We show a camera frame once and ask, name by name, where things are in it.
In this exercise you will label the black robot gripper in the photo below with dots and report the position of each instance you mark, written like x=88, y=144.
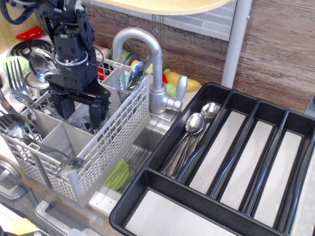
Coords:
x=78, y=82

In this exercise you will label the small steel spoon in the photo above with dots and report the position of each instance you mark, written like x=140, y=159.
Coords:
x=87, y=124

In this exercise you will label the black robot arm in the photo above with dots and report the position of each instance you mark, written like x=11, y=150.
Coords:
x=72, y=36

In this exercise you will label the grey plastic cutlery basket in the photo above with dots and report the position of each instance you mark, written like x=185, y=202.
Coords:
x=99, y=151

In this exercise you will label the steel spoon at basket front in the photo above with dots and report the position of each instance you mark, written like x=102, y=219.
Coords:
x=68, y=166

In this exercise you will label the large steel serving spoon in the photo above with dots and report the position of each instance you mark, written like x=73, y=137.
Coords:
x=43, y=65

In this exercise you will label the steel spoon in tray front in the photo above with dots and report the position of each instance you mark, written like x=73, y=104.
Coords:
x=194, y=125

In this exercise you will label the steel spoon in tray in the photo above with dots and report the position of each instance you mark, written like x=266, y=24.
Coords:
x=208, y=111
x=194, y=125

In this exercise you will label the steel spoon in tray back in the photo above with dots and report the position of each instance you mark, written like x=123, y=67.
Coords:
x=208, y=111

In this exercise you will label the black cutlery tray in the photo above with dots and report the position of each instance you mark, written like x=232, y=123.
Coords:
x=253, y=174

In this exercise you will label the steel pot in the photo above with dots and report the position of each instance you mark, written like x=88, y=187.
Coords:
x=36, y=87

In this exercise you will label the steel fork upright left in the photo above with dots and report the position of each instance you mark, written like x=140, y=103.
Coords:
x=19, y=90

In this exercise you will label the steel fork lower left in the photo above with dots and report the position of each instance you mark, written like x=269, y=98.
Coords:
x=20, y=128

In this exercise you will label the green toy vegetable in sink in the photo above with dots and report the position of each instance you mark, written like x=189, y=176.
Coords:
x=119, y=176

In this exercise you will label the silver kitchen faucet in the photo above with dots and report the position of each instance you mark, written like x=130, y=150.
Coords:
x=159, y=100

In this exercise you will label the green toy cabbage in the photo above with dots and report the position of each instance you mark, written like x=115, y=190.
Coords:
x=15, y=60

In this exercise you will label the black stove burner coil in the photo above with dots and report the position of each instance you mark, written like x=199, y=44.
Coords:
x=25, y=48

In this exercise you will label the red toy chili pepper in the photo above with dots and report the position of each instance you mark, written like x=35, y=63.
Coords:
x=34, y=33

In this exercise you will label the steel sink basin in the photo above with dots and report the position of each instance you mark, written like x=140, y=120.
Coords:
x=136, y=154

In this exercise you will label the yellow toy banana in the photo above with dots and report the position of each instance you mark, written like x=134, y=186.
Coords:
x=173, y=77

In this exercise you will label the wooden round shelf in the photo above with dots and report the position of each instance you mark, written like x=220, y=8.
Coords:
x=165, y=7

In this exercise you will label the grey metal pole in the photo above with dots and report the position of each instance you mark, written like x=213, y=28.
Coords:
x=240, y=20

